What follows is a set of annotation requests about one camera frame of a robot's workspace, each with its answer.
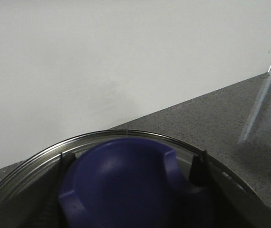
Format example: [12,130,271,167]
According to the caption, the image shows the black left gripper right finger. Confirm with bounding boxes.
[188,151,208,186]

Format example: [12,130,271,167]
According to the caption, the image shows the glass lid with blue knob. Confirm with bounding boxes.
[0,130,254,228]

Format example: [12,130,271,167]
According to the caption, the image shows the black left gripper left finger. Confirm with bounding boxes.
[45,154,76,228]

